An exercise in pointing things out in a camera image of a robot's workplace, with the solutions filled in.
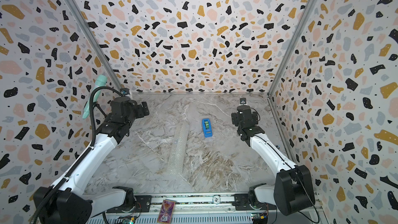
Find blue tape dispenser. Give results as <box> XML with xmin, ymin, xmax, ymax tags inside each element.
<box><xmin>202</xmin><ymin>118</ymin><xmax>212</xmax><ymax>138</ymax></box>

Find clear bubble wrap sheet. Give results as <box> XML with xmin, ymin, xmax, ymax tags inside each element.
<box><xmin>169</xmin><ymin>121</ymin><xmax>189</xmax><ymax>175</ymax></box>

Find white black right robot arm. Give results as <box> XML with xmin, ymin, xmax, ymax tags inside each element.
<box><xmin>231</xmin><ymin>98</ymin><xmax>316</xmax><ymax>216</ymax></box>

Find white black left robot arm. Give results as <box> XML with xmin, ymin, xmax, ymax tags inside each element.
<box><xmin>30</xmin><ymin>96</ymin><xmax>149</xmax><ymax>224</ymax></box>

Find mint green microphone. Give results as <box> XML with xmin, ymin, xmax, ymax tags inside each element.
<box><xmin>82</xmin><ymin>75</ymin><xmax>107</xmax><ymax>119</ymax></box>

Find green circuit board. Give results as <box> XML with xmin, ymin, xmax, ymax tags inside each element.
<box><xmin>119</xmin><ymin>216</ymin><xmax>138</xmax><ymax>224</ymax></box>

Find purple card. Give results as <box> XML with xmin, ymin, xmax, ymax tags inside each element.
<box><xmin>157</xmin><ymin>200</ymin><xmax>177</xmax><ymax>224</ymax></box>

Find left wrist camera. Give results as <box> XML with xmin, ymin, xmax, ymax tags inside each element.
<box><xmin>120</xmin><ymin>88</ymin><xmax>132</xmax><ymax>98</ymax></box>

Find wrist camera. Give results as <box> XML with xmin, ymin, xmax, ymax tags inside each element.
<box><xmin>239</xmin><ymin>97</ymin><xmax>247</xmax><ymax>105</ymax></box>
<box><xmin>120</xmin><ymin>88</ymin><xmax>132</xmax><ymax>98</ymax></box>

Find black corrugated cable conduit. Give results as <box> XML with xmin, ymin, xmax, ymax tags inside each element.
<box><xmin>88</xmin><ymin>86</ymin><xmax>125</xmax><ymax>148</ymax></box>

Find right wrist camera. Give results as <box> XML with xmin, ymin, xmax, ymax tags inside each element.
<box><xmin>239</xmin><ymin>97</ymin><xmax>247</xmax><ymax>105</ymax></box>

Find right circuit board with wires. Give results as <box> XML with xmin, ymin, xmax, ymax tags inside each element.
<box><xmin>251</xmin><ymin>212</ymin><xmax>268</xmax><ymax>224</ymax></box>

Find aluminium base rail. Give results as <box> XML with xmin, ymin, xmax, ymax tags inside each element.
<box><xmin>72</xmin><ymin>192</ymin><xmax>328</xmax><ymax>224</ymax></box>

